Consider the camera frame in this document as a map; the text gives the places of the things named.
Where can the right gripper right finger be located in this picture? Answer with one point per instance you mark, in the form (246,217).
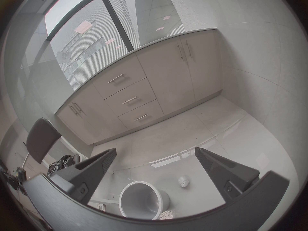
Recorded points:
(223,174)

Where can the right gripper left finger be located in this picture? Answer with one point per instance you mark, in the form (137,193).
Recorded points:
(91,174)

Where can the white paper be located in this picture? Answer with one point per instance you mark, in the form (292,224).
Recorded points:
(183,181)

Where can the white trash bin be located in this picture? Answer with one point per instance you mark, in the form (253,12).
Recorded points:
(164,198)

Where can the grey padded white chair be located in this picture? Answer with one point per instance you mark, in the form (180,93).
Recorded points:
(42,138)

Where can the beige cabinet with drawers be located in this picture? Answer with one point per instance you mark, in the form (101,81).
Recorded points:
(168,80)

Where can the window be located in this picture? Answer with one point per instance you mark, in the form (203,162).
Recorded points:
(96,44)

